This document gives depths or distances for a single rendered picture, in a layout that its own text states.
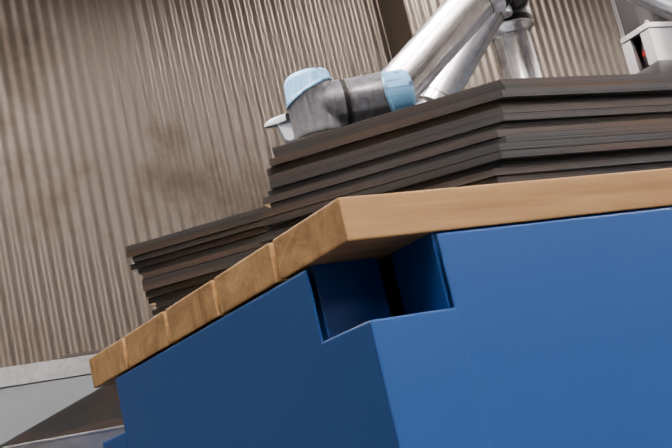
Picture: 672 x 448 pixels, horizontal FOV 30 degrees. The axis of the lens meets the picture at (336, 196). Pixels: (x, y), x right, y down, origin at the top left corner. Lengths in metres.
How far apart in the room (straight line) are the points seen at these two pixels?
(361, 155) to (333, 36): 5.24
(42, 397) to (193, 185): 2.79
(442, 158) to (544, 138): 0.06
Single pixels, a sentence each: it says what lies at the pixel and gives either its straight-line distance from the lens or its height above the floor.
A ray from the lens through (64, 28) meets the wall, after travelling 5.44.
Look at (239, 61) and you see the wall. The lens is 5.66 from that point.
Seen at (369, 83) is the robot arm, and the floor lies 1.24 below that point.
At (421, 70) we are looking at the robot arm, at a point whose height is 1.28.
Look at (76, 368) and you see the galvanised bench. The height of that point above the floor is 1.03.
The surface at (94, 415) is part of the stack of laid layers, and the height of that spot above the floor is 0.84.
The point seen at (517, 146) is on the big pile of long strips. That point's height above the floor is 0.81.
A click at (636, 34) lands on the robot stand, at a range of 2.50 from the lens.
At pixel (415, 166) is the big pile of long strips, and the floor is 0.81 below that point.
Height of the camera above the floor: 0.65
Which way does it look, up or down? 13 degrees up
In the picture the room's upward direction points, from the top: 13 degrees counter-clockwise
